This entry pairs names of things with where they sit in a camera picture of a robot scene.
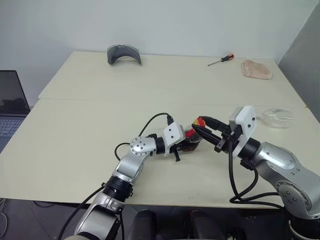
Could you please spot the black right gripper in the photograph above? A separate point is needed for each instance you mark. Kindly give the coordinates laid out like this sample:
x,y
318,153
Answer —
x,y
226,138

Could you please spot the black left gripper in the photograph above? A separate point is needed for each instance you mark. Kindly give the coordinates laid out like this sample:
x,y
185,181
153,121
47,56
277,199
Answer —
x,y
180,145

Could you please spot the red and yellow object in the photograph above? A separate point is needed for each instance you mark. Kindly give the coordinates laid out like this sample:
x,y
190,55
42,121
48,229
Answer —
x,y
191,146

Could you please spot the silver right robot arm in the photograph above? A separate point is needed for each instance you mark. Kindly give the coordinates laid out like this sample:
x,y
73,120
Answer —
x,y
282,170

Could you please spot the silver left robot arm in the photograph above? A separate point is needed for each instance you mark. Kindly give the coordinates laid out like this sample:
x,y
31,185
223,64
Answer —
x,y
130,165

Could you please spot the pink folded cloth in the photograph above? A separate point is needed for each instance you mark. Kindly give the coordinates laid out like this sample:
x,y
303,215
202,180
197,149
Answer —
x,y
256,70

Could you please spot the dark rounded shape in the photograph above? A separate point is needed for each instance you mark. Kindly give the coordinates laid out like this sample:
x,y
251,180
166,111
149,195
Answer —
x,y
206,226
143,225

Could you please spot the grey curved cap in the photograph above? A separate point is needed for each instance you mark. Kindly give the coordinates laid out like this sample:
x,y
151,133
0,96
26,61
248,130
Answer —
x,y
123,53

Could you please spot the grey laptop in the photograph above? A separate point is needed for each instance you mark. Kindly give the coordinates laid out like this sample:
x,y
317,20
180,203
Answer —
x,y
11,105

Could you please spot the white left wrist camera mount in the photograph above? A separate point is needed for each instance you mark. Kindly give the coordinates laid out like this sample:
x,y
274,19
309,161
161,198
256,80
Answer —
x,y
173,135

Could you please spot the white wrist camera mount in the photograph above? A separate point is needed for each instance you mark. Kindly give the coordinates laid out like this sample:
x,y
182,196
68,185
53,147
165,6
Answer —
x,y
246,125
173,135

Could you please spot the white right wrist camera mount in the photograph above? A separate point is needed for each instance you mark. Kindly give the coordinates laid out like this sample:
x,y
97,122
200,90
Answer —
x,y
246,125

